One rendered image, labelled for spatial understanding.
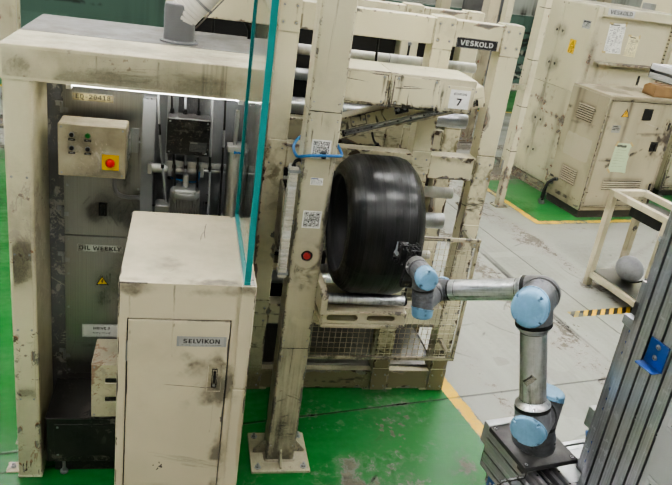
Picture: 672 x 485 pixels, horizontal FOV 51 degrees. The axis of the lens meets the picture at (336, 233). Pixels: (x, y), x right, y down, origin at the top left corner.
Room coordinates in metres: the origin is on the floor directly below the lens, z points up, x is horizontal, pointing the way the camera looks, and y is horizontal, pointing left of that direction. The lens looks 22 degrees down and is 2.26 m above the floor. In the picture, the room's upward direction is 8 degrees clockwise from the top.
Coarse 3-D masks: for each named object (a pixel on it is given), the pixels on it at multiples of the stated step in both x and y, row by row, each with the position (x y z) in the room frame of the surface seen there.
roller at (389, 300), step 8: (336, 296) 2.58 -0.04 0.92; (344, 296) 2.59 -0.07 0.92; (352, 296) 2.59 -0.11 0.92; (360, 296) 2.60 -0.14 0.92; (368, 296) 2.61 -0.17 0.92; (376, 296) 2.62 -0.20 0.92; (384, 296) 2.63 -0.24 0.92; (392, 296) 2.64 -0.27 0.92; (400, 296) 2.65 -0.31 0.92; (360, 304) 2.60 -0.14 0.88; (368, 304) 2.61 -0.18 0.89; (376, 304) 2.61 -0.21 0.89; (384, 304) 2.62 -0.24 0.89; (392, 304) 2.63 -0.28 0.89; (400, 304) 2.64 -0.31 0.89
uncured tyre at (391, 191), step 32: (352, 160) 2.74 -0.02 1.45; (384, 160) 2.74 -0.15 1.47; (352, 192) 2.57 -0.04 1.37; (384, 192) 2.56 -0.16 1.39; (416, 192) 2.61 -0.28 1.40; (352, 224) 2.50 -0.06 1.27; (384, 224) 2.49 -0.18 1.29; (416, 224) 2.53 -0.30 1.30; (352, 256) 2.48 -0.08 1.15; (384, 256) 2.48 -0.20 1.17; (352, 288) 2.54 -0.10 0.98; (384, 288) 2.55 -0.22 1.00
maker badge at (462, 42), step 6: (456, 42) 3.33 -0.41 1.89; (462, 42) 3.33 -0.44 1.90; (468, 42) 3.34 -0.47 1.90; (474, 42) 3.35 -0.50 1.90; (480, 42) 3.35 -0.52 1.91; (486, 42) 3.36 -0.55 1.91; (492, 42) 3.37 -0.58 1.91; (474, 48) 3.35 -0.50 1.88; (480, 48) 3.36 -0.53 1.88; (486, 48) 3.36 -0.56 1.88; (492, 48) 3.37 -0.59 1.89
